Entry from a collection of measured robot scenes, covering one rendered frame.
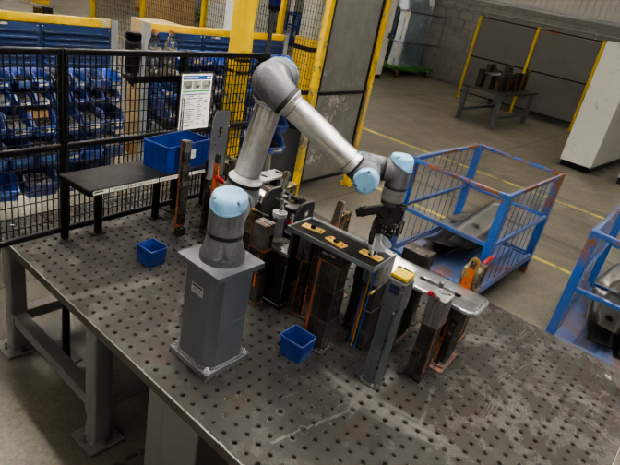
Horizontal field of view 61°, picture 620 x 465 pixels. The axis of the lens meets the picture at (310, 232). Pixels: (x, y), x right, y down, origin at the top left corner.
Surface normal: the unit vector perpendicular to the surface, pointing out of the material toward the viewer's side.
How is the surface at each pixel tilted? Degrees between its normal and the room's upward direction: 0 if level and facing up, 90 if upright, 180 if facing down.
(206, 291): 90
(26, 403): 0
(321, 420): 0
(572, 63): 90
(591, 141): 90
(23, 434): 0
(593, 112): 90
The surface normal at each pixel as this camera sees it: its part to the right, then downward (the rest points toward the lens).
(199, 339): -0.64, 0.25
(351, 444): 0.18, -0.89
